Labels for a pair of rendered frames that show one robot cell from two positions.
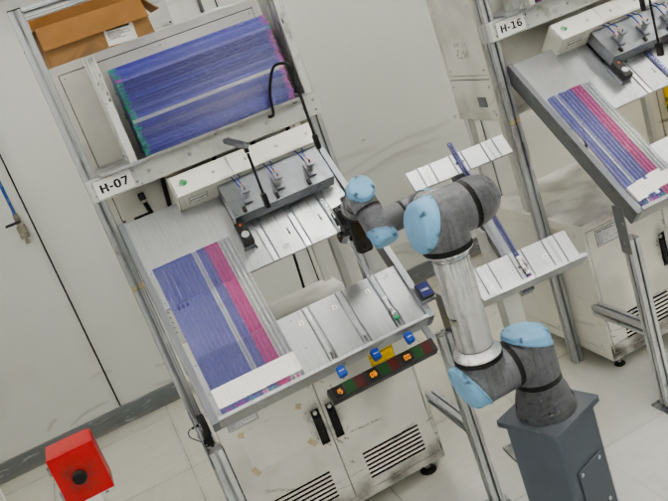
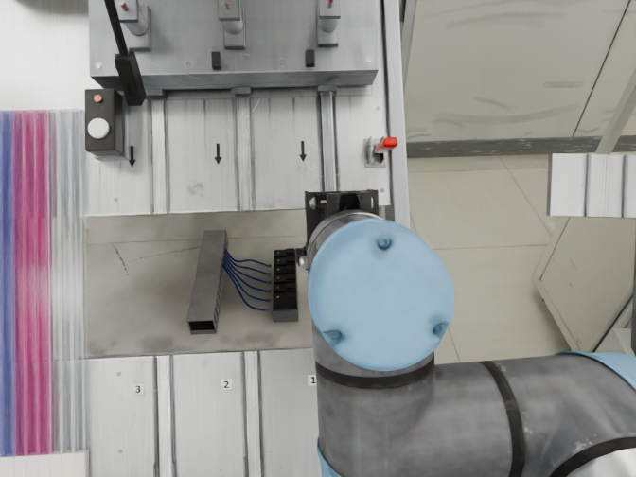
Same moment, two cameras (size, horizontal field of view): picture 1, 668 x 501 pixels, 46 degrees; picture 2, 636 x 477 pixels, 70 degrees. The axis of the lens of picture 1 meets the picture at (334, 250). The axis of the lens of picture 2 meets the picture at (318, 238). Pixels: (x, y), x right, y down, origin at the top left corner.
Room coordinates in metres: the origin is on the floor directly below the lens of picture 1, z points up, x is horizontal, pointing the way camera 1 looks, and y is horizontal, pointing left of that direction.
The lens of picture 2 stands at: (1.89, -0.12, 1.35)
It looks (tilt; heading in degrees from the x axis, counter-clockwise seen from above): 42 degrees down; 12
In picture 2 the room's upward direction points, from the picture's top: straight up
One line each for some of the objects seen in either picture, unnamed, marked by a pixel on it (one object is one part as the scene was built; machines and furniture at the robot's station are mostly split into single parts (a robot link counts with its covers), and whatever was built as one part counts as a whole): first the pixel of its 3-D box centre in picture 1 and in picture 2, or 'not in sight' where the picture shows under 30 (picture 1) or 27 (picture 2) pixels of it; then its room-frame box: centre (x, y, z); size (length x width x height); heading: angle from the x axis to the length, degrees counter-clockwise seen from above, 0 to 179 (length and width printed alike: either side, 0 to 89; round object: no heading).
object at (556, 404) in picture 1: (542, 391); not in sight; (1.72, -0.37, 0.60); 0.15 x 0.15 x 0.10
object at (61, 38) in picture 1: (121, 11); not in sight; (2.79, 0.39, 1.82); 0.68 x 0.30 x 0.20; 106
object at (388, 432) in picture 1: (304, 408); (229, 318); (2.63, 0.30, 0.31); 0.70 x 0.65 x 0.62; 106
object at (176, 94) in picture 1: (203, 83); not in sight; (2.53, 0.21, 1.52); 0.51 x 0.13 x 0.27; 106
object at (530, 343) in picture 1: (527, 352); not in sight; (1.72, -0.36, 0.72); 0.13 x 0.12 x 0.14; 108
